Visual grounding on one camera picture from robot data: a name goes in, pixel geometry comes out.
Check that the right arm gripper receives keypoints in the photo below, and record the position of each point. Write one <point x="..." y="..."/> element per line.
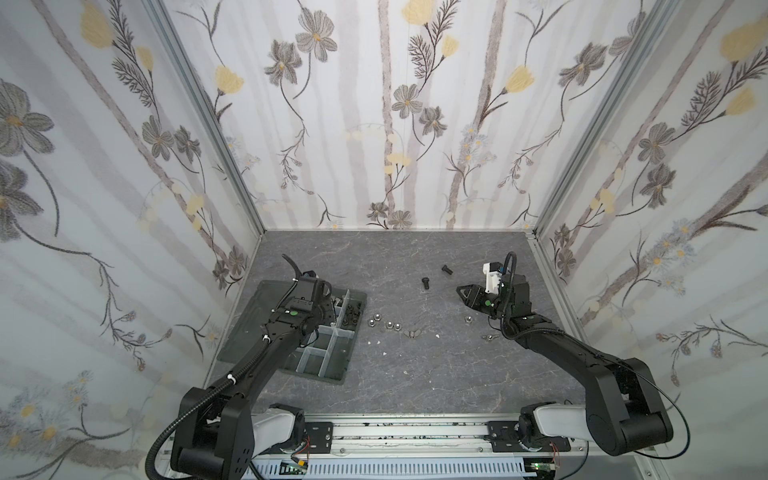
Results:
<point x="482" y="297"/>

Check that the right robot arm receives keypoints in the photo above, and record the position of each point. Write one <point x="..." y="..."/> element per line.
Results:
<point x="623" y="410"/>

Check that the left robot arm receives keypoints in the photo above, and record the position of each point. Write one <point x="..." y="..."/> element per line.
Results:
<point x="252" y="372"/>

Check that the silver hex nut cluster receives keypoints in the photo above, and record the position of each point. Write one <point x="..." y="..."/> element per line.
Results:
<point x="378" y="320"/>

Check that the green compartment organizer box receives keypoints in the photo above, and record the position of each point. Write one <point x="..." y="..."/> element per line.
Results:
<point x="323" y="347"/>

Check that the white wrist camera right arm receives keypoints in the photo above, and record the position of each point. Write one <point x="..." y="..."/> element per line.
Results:
<point x="493" y="272"/>

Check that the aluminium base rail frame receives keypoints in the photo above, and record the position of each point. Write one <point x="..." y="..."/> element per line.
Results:
<point x="546" y="442"/>

